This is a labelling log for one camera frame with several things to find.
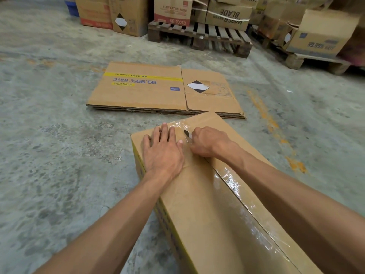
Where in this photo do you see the light wooden pallet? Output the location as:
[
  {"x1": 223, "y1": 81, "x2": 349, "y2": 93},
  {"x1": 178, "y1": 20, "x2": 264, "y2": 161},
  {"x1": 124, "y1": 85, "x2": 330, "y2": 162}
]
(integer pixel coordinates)
[{"x1": 251, "y1": 25, "x2": 352, "y2": 76}]

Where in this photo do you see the blue plastic crate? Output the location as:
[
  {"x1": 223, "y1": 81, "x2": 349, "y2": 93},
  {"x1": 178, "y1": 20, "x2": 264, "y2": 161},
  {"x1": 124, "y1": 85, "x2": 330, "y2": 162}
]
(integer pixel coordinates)
[{"x1": 64, "y1": 0, "x2": 80, "y2": 17}]

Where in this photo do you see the taped cardboard box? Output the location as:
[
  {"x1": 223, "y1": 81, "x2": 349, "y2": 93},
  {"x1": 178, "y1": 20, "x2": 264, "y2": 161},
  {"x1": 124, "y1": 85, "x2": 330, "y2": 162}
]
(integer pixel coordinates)
[{"x1": 131, "y1": 111, "x2": 323, "y2": 274}]

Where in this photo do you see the plain cardboard box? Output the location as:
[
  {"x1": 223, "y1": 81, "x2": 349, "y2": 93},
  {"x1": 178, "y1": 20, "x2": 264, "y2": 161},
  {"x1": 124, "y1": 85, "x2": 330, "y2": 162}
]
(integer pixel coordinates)
[{"x1": 264, "y1": 0, "x2": 310, "y2": 26}]

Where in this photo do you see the cardboard box with diamond mark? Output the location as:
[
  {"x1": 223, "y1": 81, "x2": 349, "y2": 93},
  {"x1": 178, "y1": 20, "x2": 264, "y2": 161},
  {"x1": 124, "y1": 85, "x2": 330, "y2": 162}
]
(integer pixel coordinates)
[{"x1": 108, "y1": 0, "x2": 153, "y2": 37}]

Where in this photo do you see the person's right hand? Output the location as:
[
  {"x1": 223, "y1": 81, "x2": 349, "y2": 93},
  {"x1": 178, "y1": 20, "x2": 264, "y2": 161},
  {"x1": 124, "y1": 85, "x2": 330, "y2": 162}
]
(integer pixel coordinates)
[{"x1": 188, "y1": 126, "x2": 238, "y2": 159}]

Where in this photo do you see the cardboard box with white strap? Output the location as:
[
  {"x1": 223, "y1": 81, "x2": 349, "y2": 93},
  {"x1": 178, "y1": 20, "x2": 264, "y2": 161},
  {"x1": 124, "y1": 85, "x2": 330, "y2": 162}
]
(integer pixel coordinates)
[{"x1": 205, "y1": 0, "x2": 254, "y2": 32}]

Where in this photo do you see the cardboard box with red label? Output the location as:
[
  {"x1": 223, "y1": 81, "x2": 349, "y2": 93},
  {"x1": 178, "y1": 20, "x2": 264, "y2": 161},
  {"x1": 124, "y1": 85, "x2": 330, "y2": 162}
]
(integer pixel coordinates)
[{"x1": 154, "y1": 0, "x2": 193, "y2": 27}]

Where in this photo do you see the open cardboard box blue print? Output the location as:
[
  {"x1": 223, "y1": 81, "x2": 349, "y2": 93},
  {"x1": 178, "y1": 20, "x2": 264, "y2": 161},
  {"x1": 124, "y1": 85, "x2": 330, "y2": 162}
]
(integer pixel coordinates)
[{"x1": 286, "y1": 9, "x2": 361, "y2": 58}]

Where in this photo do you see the cardboard box with red stripe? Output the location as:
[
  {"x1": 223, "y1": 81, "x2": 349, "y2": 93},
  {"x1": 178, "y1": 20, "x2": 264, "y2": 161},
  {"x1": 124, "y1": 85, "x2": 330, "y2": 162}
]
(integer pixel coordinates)
[{"x1": 74, "y1": 0, "x2": 113, "y2": 29}]

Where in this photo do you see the stack of flattened cardboard boxes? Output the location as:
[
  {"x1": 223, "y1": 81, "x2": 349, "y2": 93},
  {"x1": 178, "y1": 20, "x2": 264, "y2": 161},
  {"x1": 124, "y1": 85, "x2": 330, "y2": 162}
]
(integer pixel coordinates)
[{"x1": 86, "y1": 61, "x2": 247, "y2": 120}]

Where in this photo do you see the cardboard box behind strap box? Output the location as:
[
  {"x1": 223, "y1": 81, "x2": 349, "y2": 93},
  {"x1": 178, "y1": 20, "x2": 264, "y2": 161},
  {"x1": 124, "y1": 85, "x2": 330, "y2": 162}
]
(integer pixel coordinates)
[{"x1": 190, "y1": 0, "x2": 210, "y2": 24}]

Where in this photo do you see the small cardboard box diamond mark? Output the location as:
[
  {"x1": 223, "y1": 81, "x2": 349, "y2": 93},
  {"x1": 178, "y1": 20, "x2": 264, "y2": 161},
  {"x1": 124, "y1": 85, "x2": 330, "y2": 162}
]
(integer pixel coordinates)
[{"x1": 258, "y1": 15, "x2": 298, "y2": 49}]

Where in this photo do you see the person's left hand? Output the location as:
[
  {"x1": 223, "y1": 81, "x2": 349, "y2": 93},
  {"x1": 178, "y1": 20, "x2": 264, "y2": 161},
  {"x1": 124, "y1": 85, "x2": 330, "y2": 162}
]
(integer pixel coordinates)
[{"x1": 143, "y1": 123, "x2": 185, "y2": 180}]

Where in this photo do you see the person's left forearm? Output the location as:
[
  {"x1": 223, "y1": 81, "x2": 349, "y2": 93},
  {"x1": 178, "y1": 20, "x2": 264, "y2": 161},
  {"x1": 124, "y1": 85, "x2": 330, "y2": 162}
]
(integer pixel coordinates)
[{"x1": 34, "y1": 165, "x2": 179, "y2": 274}]

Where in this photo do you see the person's right forearm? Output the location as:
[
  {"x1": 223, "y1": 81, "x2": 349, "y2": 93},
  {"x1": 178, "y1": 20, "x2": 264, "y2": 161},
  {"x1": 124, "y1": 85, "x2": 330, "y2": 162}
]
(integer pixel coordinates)
[{"x1": 212, "y1": 141, "x2": 365, "y2": 274}]

